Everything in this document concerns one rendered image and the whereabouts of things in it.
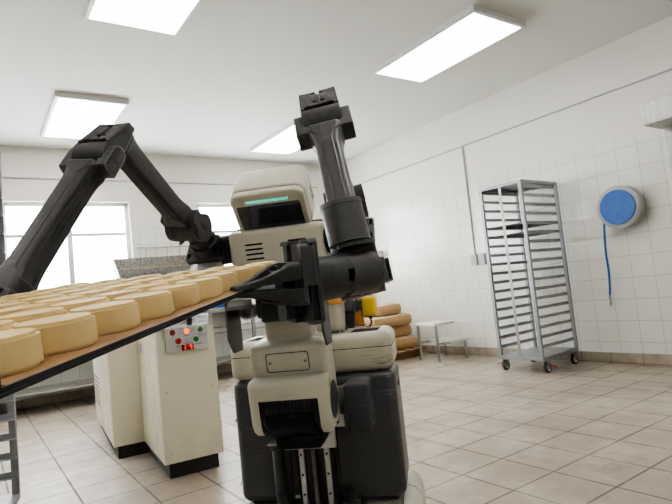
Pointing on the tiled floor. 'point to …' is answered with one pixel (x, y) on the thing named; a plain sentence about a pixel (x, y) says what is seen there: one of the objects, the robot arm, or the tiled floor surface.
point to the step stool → (439, 338)
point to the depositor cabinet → (120, 400)
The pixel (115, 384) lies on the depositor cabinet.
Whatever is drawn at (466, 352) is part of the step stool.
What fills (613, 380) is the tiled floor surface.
